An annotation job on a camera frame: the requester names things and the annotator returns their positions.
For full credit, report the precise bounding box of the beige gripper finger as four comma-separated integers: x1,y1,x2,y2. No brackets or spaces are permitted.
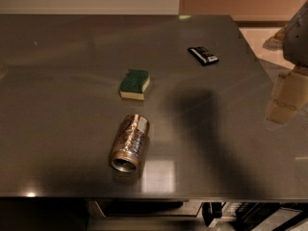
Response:
272,65,308,110
266,100,295,124

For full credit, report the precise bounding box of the orange soda can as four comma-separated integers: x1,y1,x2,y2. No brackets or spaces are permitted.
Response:
111,115,150,173

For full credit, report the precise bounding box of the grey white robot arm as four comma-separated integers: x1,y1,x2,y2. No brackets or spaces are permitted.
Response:
267,1,308,124

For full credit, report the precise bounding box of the black snack bar wrapper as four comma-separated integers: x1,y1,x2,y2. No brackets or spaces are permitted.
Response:
188,46,218,65

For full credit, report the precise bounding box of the black equipment under table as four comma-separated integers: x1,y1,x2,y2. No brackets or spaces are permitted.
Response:
200,202,308,231

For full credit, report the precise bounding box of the green yellow sponge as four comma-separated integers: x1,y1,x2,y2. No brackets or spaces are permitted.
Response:
119,69,150,100

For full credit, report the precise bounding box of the dark drawer under table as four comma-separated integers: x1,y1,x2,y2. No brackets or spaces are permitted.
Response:
87,200,202,219

